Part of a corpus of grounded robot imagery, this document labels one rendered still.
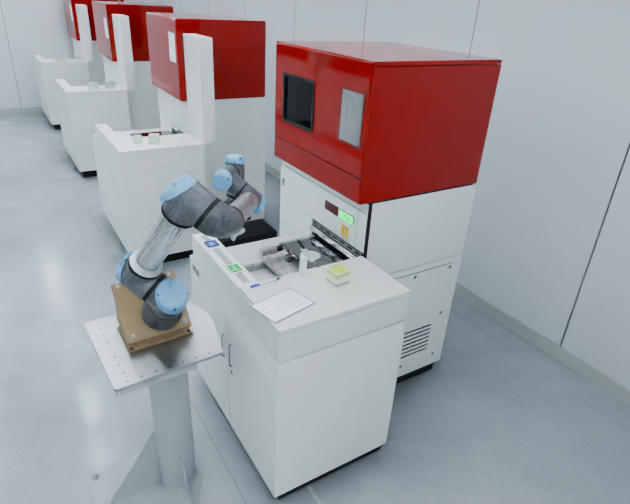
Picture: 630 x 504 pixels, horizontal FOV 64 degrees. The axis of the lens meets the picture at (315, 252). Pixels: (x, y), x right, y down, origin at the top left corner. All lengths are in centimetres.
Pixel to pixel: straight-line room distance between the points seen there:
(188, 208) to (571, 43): 247
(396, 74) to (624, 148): 148
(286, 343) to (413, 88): 116
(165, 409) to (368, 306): 93
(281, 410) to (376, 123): 121
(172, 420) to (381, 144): 145
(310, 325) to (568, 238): 199
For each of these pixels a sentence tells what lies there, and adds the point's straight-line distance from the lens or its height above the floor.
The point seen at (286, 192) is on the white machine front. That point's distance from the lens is 289.
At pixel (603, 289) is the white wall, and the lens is 338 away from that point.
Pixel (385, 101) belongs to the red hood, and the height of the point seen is 166.
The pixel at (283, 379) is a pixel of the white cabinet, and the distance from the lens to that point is 195.
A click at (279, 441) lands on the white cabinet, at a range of 218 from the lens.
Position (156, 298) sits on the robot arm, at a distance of 180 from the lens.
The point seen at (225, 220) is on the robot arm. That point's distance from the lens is 152.
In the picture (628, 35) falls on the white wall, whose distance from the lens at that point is 320.
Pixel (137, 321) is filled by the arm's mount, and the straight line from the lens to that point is 200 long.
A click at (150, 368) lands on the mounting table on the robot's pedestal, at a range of 192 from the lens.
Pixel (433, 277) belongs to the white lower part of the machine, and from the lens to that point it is 277.
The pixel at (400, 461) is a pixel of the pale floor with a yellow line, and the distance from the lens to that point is 273.
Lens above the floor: 203
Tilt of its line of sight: 27 degrees down
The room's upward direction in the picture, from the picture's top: 4 degrees clockwise
